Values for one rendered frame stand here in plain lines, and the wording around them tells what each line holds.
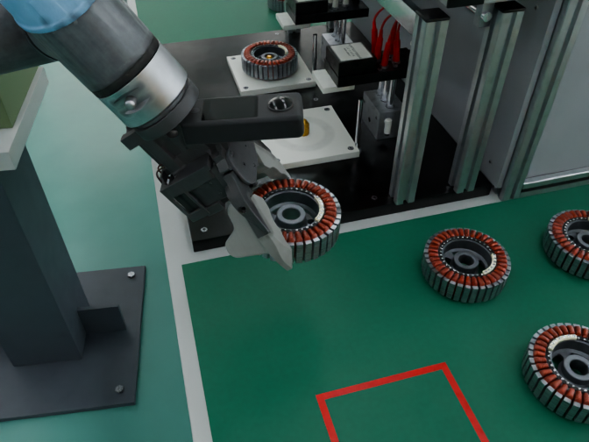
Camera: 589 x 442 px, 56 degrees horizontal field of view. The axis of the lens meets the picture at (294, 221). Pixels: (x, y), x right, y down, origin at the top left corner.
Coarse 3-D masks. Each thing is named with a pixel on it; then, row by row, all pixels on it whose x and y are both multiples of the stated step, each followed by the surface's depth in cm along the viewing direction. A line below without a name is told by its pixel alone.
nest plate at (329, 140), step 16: (304, 112) 100; (320, 112) 100; (320, 128) 96; (336, 128) 96; (272, 144) 92; (288, 144) 92; (304, 144) 92; (320, 144) 92; (336, 144) 92; (352, 144) 92; (288, 160) 89; (304, 160) 89; (320, 160) 90
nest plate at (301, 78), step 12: (228, 60) 115; (240, 60) 114; (300, 60) 114; (240, 72) 111; (300, 72) 111; (240, 84) 107; (252, 84) 107; (264, 84) 107; (276, 84) 107; (288, 84) 107; (300, 84) 108; (312, 84) 108
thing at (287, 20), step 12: (288, 0) 105; (300, 0) 102; (312, 0) 102; (324, 0) 102; (360, 0) 108; (288, 12) 107; (300, 12) 102; (312, 12) 103; (324, 12) 104; (336, 12) 104; (348, 12) 105; (360, 12) 105; (288, 24) 104; (300, 24) 104; (336, 24) 111
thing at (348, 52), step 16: (336, 48) 88; (352, 48) 88; (368, 48) 88; (400, 48) 93; (336, 64) 85; (352, 64) 85; (368, 64) 85; (400, 64) 89; (320, 80) 88; (336, 80) 86; (352, 80) 86; (368, 80) 87; (384, 80) 88; (384, 96) 94
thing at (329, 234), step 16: (256, 192) 63; (272, 192) 64; (288, 192) 64; (304, 192) 64; (320, 192) 63; (272, 208) 64; (288, 208) 63; (304, 208) 65; (320, 208) 62; (336, 208) 62; (288, 224) 61; (304, 224) 63; (320, 224) 60; (336, 224) 60; (288, 240) 58; (304, 240) 58; (320, 240) 59; (336, 240) 62; (304, 256) 60
